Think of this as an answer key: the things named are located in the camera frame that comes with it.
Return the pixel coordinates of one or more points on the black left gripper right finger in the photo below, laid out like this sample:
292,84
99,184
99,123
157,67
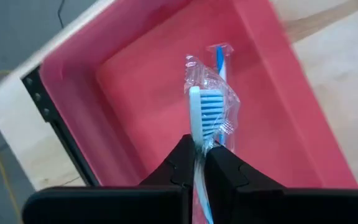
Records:
225,174

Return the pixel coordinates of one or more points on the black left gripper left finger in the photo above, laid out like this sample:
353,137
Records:
179,168

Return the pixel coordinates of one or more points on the blue toothbrush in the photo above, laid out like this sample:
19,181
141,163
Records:
220,62
211,105

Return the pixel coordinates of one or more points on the pink plastic bin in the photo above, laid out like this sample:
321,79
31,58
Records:
135,109

